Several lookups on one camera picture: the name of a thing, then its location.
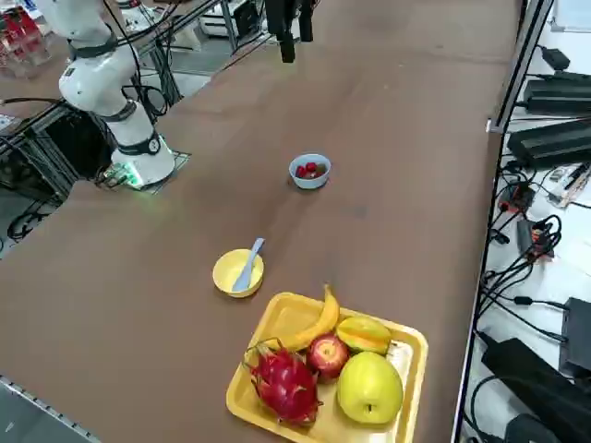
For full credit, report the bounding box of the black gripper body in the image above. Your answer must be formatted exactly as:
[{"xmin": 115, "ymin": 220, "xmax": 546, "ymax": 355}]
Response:
[{"xmin": 265, "ymin": 0, "xmax": 320, "ymax": 24}]

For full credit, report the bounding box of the light blue plastic spoon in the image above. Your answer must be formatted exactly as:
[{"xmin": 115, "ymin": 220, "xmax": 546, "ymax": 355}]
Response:
[{"xmin": 230, "ymin": 237, "xmax": 267, "ymax": 293}]

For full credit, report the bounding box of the light blue bowl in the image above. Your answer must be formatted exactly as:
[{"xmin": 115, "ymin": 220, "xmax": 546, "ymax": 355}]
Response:
[{"xmin": 288, "ymin": 153, "xmax": 333, "ymax": 191}]

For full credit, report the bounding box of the yellow bowl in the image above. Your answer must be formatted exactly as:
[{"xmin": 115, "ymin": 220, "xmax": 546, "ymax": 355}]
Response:
[{"xmin": 211, "ymin": 248, "xmax": 266, "ymax": 299}]

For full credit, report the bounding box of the white box device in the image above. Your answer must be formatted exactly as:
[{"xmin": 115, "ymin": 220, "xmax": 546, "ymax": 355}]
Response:
[{"xmin": 200, "ymin": 0, "xmax": 267, "ymax": 39}]

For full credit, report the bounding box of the white plastic object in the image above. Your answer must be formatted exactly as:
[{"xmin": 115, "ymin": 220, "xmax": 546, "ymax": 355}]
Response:
[{"xmin": 171, "ymin": 20, "xmax": 203, "ymax": 53}]

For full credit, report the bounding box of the small black power adapter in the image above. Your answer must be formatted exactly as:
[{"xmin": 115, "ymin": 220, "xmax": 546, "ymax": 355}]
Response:
[{"xmin": 539, "ymin": 45, "xmax": 573, "ymax": 72}]

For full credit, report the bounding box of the large black power supply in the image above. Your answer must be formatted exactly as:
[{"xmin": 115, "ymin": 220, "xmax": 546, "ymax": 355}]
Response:
[
  {"xmin": 524, "ymin": 71, "xmax": 591, "ymax": 115},
  {"xmin": 506, "ymin": 117, "xmax": 591, "ymax": 170}
]

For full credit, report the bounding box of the clear acrylic shelf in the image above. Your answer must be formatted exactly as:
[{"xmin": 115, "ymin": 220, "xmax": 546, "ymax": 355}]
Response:
[{"xmin": 0, "ymin": 8, "xmax": 56, "ymax": 79}]

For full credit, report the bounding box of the yellow plastic tray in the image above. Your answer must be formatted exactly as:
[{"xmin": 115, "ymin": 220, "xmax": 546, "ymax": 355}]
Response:
[{"xmin": 224, "ymin": 291, "xmax": 429, "ymax": 443}]

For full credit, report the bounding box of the red and black device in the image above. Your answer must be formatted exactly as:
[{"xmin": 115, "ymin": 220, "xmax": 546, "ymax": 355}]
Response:
[{"xmin": 498, "ymin": 181, "xmax": 537, "ymax": 214}]

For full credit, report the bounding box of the yellow banana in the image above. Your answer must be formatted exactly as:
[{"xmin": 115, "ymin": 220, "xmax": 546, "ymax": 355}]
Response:
[{"xmin": 265, "ymin": 283, "xmax": 342, "ymax": 353}]

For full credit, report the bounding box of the yellow-green starfruit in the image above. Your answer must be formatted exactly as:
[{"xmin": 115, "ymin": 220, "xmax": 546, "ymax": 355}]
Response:
[{"xmin": 335, "ymin": 317, "xmax": 392, "ymax": 355}]

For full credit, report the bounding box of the printed packet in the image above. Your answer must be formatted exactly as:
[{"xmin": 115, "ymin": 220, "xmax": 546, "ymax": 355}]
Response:
[{"xmin": 547, "ymin": 162, "xmax": 591, "ymax": 210}]

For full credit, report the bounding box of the red apple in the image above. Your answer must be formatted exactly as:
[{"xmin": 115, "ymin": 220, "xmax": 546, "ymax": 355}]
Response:
[{"xmin": 307, "ymin": 334, "xmax": 351, "ymax": 380}]

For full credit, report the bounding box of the orange and black device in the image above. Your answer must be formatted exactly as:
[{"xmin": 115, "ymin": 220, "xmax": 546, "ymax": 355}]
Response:
[{"xmin": 515, "ymin": 219, "xmax": 562, "ymax": 263}]

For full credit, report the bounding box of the pink dragon fruit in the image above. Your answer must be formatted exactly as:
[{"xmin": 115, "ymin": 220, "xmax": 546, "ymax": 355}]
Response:
[{"xmin": 243, "ymin": 339, "xmax": 324, "ymax": 428}]

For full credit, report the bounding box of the large yellow-green apple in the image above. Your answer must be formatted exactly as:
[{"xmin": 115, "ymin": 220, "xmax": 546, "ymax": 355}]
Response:
[{"xmin": 336, "ymin": 351, "xmax": 405, "ymax": 425}]

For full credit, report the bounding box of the black box device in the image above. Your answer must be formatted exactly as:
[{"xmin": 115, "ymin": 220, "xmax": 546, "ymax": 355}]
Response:
[{"xmin": 557, "ymin": 297, "xmax": 591, "ymax": 377}]

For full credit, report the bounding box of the big black power brick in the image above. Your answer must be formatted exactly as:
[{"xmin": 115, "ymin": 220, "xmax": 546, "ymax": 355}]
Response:
[{"xmin": 479, "ymin": 338, "xmax": 591, "ymax": 443}]

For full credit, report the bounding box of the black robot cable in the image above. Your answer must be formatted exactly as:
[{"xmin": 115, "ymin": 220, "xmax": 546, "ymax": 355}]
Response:
[
  {"xmin": 102, "ymin": 0, "xmax": 142, "ymax": 93},
  {"xmin": 120, "ymin": 82, "xmax": 170, "ymax": 120}
]

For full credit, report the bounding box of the aluminium frame post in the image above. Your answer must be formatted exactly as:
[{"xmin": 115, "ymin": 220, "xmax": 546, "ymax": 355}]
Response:
[{"xmin": 485, "ymin": 0, "xmax": 555, "ymax": 134}]

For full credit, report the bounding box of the black aluminium frame rack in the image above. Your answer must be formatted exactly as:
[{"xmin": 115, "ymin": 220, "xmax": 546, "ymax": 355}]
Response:
[{"xmin": 0, "ymin": 96, "xmax": 116, "ymax": 207}]

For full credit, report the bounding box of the aluminium table edge rail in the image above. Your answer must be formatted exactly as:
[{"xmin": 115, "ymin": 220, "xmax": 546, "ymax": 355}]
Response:
[{"xmin": 451, "ymin": 131, "xmax": 507, "ymax": 443}]

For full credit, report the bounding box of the black floor cable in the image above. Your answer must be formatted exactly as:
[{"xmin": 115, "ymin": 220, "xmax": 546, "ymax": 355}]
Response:
[{"xmin": 477, "ymin": 271, "xmax": 572, "ymax": 342}]

